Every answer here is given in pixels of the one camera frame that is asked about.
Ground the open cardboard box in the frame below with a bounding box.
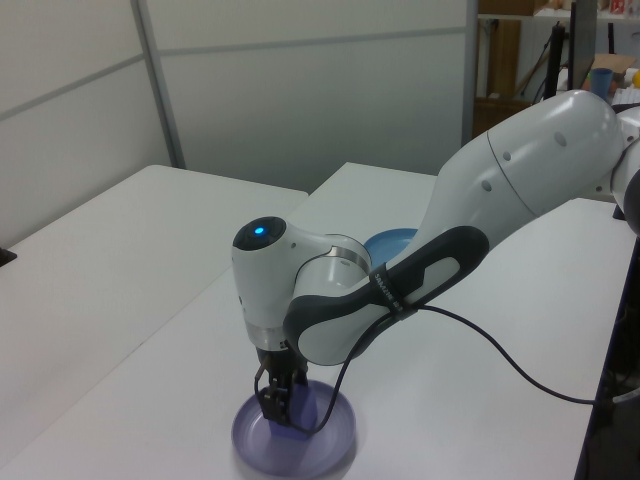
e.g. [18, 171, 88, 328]
[592, 53, 639, 89]

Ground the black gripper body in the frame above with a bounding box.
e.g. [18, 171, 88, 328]
[255, 347, 302, 389]

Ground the dark cable strap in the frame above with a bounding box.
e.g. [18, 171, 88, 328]
[368, 265, 419, 322]

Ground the grey partition post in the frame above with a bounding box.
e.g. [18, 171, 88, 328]
[131, 0, 187, 170]
[458, 0, 482, 147]

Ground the thin black gripper cable loop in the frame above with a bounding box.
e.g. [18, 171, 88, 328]
[251, 364, 269, 404]

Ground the black monitor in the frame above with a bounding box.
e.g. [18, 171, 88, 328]
[569, 0, 598, 93]

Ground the blue plastic cup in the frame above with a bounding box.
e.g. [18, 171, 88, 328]
[591, 68, 613, 97]

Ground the black monitor stand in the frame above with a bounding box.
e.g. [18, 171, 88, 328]
[541, 22, 570, 100]

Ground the brown cardboard box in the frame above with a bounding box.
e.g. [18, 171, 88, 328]
[473, 97, 535, 146]

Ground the purple foam cube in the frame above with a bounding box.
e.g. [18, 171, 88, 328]
[269, 383, 318, 442]

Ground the purple round plate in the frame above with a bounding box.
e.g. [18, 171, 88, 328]
[230, 378, 358, 474]

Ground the blue round plate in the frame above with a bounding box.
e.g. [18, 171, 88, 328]
[363, 227, 420, 264]

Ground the long black hanging cable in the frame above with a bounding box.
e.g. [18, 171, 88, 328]
[292, 305, 599, 434]

